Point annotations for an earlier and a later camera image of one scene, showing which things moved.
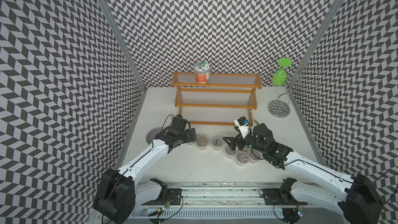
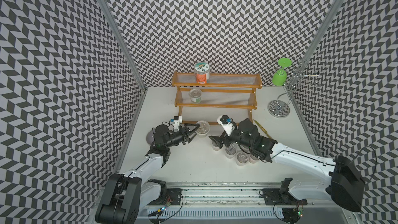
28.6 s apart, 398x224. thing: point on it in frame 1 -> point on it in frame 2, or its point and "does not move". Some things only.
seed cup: x=241 y=158 does not move
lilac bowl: x=152 y=133 does not move
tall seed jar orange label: x=201 y=71 does not move
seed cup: x=201 y=142 -> x=203 y=130
